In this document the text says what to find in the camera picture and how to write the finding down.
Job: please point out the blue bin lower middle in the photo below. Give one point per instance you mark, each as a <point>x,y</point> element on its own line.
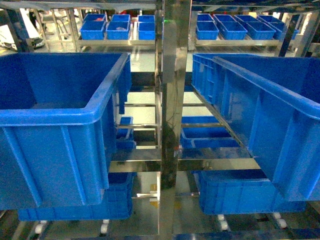
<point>206,137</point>

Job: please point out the blue bin lower right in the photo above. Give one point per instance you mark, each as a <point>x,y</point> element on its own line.
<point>234,192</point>

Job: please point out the large blue bin upper left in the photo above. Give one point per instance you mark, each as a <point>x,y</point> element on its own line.
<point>58,115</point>

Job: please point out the large blue bin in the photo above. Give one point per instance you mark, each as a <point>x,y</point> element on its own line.
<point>58,115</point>
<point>272,104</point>

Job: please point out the central steel rack column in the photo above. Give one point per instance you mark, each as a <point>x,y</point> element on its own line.
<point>172,21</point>

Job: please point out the large blue bin upper right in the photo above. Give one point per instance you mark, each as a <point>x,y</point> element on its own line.
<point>272,104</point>

